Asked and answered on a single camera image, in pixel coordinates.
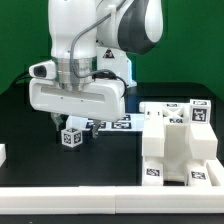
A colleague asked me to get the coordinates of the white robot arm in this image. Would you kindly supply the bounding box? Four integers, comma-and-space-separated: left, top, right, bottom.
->
29, 0, 163, 137

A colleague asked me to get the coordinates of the small white cube nut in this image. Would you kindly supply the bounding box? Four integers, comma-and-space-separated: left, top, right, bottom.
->
61, 128, 83, 148

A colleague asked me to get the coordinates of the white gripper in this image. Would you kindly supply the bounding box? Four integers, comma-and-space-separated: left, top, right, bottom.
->
29, 78, 125, 139

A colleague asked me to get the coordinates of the white chair seat part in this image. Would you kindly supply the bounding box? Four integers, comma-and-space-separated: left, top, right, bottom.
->
141, 117, 218, 186

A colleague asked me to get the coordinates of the white chair back frame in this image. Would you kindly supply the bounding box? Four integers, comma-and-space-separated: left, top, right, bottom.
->
139, 101, 218, 160

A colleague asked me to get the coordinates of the white L-shaped fence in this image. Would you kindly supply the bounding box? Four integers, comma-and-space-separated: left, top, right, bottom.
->
0, 160, 224, 214

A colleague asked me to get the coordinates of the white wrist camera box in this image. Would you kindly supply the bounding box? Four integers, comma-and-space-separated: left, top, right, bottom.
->
29, 60, 56, 80

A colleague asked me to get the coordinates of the white tag sheet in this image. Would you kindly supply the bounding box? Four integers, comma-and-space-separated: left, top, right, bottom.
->
66, 113, 144, 132

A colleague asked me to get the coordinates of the white cube nut with tag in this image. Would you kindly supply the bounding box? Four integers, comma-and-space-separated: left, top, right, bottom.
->
189, 99, 211, 124

